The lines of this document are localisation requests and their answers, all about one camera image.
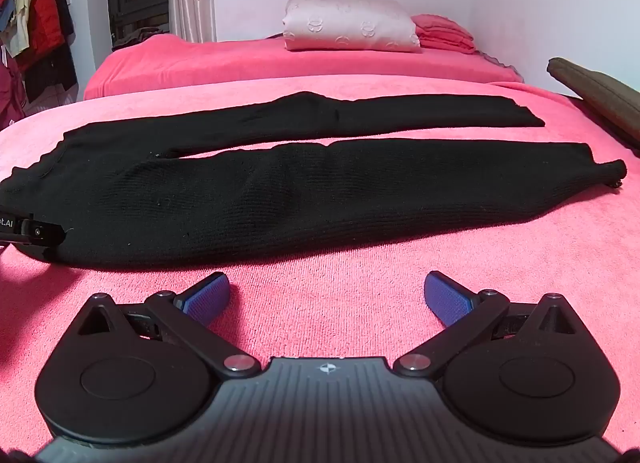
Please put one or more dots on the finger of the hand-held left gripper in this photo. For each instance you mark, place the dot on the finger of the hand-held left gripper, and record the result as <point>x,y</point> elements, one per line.
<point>44,235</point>

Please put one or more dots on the bed with pink cover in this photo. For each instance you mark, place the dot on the bed with pink cover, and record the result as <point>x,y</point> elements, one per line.
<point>250,63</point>

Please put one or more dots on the red hanging jacket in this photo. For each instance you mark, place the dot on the red hanging jacket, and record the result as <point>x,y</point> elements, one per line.
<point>45,18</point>

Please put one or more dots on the pink bed blanket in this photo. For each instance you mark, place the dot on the pink bed blanket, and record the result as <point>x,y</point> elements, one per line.
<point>325,303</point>

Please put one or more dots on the maroon striped jacket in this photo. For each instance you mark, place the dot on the maroon striped jacket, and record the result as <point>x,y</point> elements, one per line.
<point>9,93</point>

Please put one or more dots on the folded pale pink quilt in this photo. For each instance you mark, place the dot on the folded pale pink quilt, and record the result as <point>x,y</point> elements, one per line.
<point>350,25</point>

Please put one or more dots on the black knit pants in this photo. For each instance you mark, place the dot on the black knit pants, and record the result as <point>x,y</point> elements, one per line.
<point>250,203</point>

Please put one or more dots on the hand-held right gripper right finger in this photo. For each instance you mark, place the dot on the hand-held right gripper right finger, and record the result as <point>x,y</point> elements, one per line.
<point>446,300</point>

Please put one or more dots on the black hanging coat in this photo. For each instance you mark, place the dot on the black hanging coat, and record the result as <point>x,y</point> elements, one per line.
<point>64,43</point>

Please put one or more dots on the brown cushion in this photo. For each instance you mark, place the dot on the brown cushion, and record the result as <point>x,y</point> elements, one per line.
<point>600,93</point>

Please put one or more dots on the beige hanging shirt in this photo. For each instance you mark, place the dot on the beige hanging shirt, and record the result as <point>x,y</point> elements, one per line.
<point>20,18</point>

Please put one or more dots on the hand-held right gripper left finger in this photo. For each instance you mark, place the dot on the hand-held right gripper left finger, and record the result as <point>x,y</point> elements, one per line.
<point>207,299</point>

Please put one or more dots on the folded pink blanket stack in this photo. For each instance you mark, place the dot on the folded pink blanket stack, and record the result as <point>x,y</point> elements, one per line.
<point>445,35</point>

